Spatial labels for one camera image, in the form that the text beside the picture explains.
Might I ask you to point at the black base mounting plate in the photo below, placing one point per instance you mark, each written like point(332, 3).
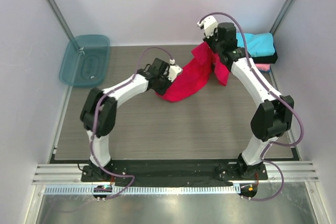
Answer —
point(185, 172)

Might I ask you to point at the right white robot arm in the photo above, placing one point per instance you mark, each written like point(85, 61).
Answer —
point(273, 115)

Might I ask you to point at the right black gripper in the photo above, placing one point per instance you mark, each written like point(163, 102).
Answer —
point(211, 44)

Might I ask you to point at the folded black t shirt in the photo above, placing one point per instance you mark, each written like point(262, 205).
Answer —
point(265, 59)

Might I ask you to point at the folded pink t shirt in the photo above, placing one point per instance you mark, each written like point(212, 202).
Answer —
point(261, 66)

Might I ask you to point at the aluminium extrusion rail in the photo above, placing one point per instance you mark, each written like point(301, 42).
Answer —
point(293, 171)

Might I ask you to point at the teal plastic bin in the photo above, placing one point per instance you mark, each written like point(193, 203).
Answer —
point(85, 61)

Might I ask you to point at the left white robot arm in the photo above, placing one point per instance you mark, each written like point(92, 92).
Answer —
point(100, 109)

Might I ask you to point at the folded cyan t shirt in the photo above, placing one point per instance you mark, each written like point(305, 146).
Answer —
point(260, 45)

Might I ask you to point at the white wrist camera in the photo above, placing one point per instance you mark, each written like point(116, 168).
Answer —
point(208, 25)
point(173, 71)

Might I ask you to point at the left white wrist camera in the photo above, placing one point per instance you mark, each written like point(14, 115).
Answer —
point(173, 71)

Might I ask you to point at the red t shirt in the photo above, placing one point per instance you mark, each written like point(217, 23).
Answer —
point(196, 73)

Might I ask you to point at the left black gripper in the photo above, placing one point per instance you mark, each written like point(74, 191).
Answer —
point(161, 92)

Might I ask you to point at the white slotted cable duct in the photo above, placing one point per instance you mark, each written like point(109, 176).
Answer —
point(105, 190)

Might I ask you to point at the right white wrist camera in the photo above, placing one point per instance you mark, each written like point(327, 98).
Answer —
point(208, 25)

